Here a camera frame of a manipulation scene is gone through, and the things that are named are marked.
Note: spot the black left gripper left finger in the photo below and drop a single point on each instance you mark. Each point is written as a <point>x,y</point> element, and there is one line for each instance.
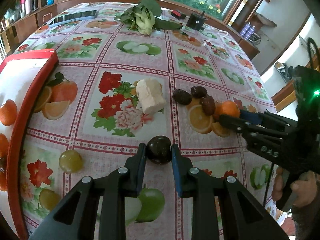
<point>75,215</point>

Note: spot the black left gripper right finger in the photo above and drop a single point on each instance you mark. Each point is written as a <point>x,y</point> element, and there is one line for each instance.
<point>242,216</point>

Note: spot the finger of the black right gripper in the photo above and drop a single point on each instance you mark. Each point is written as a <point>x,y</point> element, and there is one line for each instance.
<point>243,126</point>
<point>267,119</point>

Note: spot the orange tangerine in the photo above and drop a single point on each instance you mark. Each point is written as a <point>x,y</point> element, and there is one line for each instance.
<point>227,108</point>

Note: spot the dark purple plum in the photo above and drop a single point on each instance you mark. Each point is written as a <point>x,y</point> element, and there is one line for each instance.
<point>158,150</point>

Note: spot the person's right hand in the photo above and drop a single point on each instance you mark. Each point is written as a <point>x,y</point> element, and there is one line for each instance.
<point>305,189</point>

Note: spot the dark brown jujube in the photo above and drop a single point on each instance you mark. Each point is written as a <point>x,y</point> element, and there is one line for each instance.
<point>198,92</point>

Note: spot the green grape near tray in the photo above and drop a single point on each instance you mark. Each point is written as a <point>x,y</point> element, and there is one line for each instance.
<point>70,161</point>

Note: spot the black box device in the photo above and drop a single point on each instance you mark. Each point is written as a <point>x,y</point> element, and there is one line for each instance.
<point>196,21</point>

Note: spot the tangerine in tray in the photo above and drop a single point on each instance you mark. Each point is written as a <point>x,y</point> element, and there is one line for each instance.
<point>8,113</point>
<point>4,146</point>

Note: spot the floral plastic tablecloth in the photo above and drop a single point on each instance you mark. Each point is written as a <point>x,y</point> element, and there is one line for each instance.
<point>92,106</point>

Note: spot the red black small object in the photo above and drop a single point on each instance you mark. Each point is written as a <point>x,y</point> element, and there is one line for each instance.
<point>178,15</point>

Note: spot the green leafy vegetable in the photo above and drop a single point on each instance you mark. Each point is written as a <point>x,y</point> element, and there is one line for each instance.
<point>144,17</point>

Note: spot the red tray white liner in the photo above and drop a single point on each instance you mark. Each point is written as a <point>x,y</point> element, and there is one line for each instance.
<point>22,78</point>

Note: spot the black smartphone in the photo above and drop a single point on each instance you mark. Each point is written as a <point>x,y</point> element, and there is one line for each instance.
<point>76,16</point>

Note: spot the wooden cabinet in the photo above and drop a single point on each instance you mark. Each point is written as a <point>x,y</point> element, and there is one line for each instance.
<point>14,35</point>

